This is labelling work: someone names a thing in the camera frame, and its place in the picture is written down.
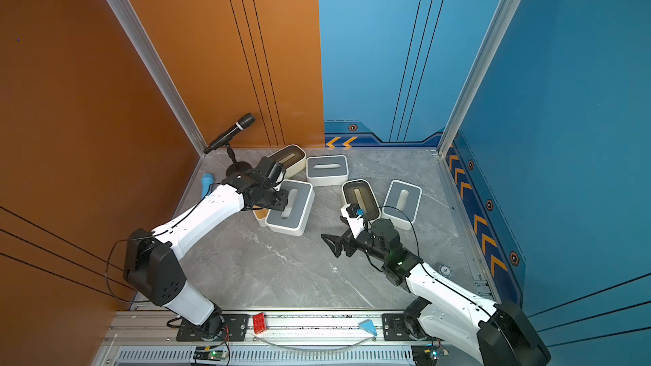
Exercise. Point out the circuit board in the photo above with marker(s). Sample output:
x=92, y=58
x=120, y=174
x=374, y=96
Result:
x=211, y=355
x=428, y=355

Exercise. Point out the white box bamboo lid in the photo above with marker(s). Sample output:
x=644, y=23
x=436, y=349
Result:
x=261, y=216

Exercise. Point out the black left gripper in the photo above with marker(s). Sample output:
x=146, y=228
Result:
x=284, y=200

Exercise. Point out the cream box brown lid right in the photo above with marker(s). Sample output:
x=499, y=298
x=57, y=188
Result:
x=360, y=192

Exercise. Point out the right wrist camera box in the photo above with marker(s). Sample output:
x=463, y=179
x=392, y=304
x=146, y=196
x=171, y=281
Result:
x=353, y=215

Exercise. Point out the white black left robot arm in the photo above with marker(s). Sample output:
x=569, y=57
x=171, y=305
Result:
x=152, y=259

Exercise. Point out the blue toy microphone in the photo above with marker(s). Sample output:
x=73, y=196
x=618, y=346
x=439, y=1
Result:
x=207, y=182

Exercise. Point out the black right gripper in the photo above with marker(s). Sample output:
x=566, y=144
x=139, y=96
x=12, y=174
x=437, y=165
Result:
x=349, y=241

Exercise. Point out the blue triangular piece on rail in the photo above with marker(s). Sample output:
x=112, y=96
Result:
x=369, y=327

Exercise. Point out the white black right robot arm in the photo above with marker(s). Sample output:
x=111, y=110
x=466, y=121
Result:
x=492, y=333

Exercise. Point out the white box grey lid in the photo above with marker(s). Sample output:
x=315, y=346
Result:
x=293, y=219
x=402, y=204
x=330, y=170

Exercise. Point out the cream box brown lid rear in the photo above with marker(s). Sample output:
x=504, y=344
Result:
x=292, y=158

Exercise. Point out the red block on rail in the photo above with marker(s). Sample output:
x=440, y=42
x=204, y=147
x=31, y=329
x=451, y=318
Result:
x=259, y=323

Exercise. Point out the cream box brown lid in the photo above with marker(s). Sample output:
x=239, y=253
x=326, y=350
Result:
x=292, y=158
x=360, y=192

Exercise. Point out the left circuit board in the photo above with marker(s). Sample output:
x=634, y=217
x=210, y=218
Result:
x=211, y=355

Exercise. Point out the right circuit board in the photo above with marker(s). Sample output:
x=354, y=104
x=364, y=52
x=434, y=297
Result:
x=428, y=355

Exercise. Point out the black microphone on stand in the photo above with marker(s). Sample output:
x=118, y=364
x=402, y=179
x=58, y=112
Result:
x=225, y=139

